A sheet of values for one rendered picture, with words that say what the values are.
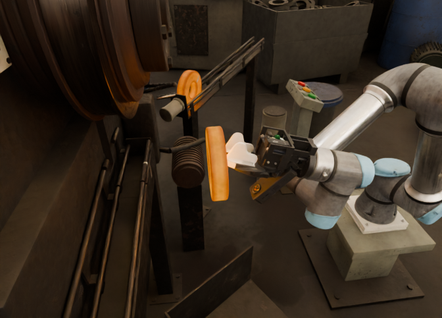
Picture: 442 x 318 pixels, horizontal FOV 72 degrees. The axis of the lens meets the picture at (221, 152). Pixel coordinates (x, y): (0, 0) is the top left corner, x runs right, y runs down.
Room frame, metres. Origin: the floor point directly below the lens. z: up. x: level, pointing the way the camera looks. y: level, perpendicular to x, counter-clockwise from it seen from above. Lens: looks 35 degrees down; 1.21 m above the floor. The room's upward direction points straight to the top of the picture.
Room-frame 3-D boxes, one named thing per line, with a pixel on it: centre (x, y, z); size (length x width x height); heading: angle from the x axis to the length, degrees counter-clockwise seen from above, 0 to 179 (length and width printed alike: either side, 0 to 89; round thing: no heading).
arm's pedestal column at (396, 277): (0.87, -0.61, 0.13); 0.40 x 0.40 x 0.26; 7
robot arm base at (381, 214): (0.87, -0.61, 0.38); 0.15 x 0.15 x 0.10
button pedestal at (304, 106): (1.42, -0.42, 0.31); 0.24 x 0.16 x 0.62; 6
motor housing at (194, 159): (1.01, 0.14, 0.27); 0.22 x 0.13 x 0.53; 6
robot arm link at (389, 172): (0.87, -0.61, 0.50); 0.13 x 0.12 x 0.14; 28
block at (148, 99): (0.90, 0.27, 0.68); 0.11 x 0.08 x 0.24; 96
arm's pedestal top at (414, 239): (0.87, -0.61, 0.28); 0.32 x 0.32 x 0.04; 7
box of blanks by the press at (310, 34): (3.24, -0.77, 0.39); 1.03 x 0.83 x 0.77; 111
